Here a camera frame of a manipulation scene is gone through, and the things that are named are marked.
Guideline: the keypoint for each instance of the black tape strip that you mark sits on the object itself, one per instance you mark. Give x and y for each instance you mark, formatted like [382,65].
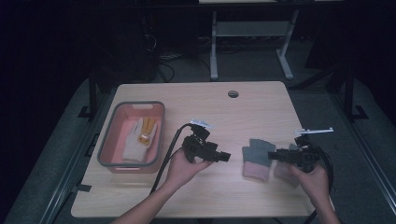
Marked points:
[83,187]

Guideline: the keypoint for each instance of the white metal desk frame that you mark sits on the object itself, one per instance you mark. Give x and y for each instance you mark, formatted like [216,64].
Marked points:
[249,28]

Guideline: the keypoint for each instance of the pink basin with grey rim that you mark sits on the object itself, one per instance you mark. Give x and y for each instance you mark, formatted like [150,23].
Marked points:
[116,140]

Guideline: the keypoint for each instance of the beige glove with bear print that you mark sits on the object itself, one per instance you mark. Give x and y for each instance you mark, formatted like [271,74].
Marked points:
[137,146]

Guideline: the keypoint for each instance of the person's left hand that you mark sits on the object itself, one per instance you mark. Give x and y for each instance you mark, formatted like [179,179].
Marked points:
[182,171]

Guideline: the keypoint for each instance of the black metal stand post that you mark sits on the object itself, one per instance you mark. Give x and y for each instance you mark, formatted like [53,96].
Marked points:
[350,93]
[92,93]

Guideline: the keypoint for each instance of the grey and pink fingerless glove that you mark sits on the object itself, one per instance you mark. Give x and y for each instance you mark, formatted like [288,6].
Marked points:
[257,158]
[285,172]

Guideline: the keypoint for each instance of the grey round table grommet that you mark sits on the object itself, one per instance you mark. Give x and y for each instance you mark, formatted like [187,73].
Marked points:
[233,94]

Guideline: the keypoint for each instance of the person's right hand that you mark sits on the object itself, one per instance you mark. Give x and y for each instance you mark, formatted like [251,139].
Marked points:
[316,185]

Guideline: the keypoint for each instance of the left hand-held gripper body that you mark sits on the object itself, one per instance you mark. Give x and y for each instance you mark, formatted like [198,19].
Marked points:
[199,149]

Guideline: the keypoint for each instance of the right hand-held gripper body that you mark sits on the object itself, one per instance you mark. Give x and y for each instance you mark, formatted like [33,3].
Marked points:
[308,155]

